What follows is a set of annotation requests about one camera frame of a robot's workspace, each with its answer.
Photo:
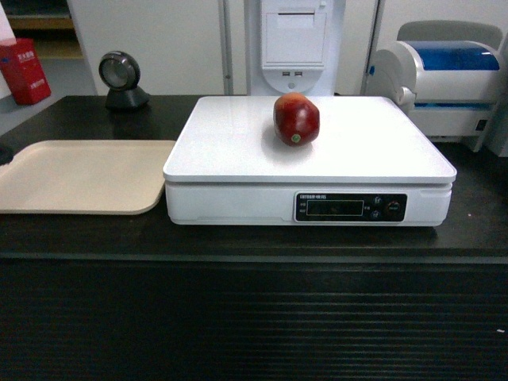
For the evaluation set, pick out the dark red mango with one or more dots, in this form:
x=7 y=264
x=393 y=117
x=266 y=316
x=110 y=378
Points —
x=296 y=119

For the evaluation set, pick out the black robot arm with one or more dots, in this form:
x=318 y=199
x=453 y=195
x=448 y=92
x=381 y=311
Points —
x=6 y=155

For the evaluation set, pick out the white digital checkout scale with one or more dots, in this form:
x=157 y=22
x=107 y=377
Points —
x=370 y=165

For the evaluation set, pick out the beige plastic tray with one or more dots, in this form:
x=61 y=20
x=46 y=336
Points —
x=105 y=177

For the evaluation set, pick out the white receipt printer kiosk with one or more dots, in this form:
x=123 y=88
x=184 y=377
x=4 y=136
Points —
x=293 y=46

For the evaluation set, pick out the black round barcode scanner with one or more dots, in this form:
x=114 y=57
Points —
x=120 y=72

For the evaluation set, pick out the white blue label printer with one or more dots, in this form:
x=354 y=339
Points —
x=447 y=77

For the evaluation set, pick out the red fire extinguisher box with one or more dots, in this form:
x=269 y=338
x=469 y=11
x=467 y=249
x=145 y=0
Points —
x=22 y=71

